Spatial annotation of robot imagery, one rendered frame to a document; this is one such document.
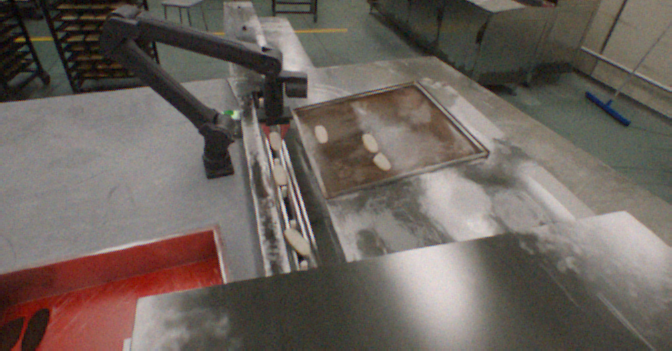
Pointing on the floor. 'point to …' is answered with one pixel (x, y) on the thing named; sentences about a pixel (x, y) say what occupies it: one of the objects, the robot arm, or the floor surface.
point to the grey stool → (184, 6)
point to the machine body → (279, 31)
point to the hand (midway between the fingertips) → (275, 138)
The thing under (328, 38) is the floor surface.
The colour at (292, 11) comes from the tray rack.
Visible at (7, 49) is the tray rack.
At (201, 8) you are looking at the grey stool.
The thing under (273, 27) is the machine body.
